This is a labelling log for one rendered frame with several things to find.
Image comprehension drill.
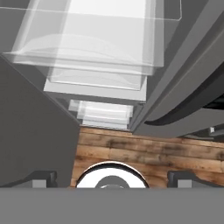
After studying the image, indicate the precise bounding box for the large clear fridge drawer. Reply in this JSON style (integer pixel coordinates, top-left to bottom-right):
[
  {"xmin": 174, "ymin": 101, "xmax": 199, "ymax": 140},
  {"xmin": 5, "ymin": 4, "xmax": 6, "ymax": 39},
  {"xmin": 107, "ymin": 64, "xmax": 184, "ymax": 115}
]
[{"xmin": 2, "ymin": 0, "xmax": 165, "ymax": 77}]

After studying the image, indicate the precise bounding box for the white and black round object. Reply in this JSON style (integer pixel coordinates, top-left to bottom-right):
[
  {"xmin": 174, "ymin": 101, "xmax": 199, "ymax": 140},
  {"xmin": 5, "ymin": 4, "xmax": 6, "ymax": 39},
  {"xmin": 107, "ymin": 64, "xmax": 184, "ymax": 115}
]
[{"xmin": 75, "ymin": 160, "xmax": 151, "ymax": 189}]

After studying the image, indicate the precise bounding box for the clear glass fridge shelf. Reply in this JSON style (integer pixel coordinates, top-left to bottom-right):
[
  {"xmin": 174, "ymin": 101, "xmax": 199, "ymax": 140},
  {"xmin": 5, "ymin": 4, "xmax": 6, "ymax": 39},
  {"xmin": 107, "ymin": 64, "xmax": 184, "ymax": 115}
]
[{"xmin": 0, "ymin": 0, "xmax": 184, "ymax": 21}]

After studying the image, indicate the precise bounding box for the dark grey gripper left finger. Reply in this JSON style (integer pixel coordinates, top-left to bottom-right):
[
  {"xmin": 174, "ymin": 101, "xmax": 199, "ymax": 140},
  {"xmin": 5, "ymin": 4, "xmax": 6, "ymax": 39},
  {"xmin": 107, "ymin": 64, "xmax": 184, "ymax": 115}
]
[{"xmin": 0, "ymin": 170, "xmax": 58, "ymax": 189}]

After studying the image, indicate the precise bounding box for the grey fridge body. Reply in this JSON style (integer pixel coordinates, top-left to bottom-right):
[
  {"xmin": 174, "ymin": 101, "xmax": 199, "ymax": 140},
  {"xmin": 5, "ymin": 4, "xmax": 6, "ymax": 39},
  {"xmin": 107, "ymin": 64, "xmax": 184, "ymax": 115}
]
[{"xmin": 0, "ymin": 0, "xmax": 81, "ymax": 188}]

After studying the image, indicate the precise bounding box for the white fridge drawer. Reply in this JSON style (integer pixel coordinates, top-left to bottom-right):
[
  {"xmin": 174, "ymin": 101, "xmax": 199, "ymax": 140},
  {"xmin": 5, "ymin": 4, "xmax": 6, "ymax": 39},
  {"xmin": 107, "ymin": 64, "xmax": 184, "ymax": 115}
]
[{"xmin": 43, "ymin": 66, "xmax": 149, "ymax": 102}]

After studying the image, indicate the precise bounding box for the small clear fridge drawer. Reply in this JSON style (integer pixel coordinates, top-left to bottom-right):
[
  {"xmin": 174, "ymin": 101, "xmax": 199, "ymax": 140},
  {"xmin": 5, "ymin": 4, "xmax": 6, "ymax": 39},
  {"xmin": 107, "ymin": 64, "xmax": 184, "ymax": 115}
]
[{"xmin": 67, "ymin": 99, "xmax": 135, "ymax": 130}]

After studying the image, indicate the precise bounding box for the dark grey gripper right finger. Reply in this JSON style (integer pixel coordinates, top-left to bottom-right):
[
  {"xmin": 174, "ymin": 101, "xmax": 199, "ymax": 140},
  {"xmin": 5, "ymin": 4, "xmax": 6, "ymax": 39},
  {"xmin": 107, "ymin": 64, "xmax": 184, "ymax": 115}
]
[{"xmin": 166, "ymin": 170, "xmax": 224, "ymax": 189}]

